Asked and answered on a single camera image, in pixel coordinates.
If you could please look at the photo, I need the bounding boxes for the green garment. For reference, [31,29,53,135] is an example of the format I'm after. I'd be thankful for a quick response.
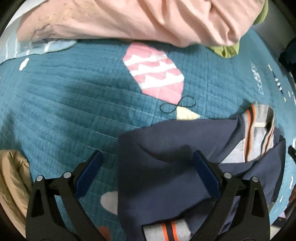
[208,0,270,59]

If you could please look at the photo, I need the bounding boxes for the pink garment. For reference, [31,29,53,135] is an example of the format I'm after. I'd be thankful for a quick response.
[17,0,269,49]

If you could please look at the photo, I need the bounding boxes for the black hair tie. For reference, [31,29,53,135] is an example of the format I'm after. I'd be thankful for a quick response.
[159,96,196,114]

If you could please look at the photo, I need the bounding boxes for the dark cloth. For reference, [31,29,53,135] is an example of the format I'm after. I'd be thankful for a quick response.
[278,42,296,75]

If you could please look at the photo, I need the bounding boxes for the tan puffer jacket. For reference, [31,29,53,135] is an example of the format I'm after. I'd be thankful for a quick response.
[0,149,33,238]

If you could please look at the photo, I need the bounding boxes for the navy sweatshirt with striped cuffs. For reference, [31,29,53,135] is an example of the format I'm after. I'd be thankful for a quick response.
[117,103,287,241]

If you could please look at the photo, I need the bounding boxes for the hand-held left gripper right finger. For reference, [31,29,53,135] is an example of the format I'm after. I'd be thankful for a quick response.
[186,150,270,241]

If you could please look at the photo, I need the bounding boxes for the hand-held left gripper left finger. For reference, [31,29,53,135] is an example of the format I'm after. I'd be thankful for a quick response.
[25,150,107,241]

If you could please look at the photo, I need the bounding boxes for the teal quilted printed blanket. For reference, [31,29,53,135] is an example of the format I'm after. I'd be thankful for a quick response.
[0,28,296,241]

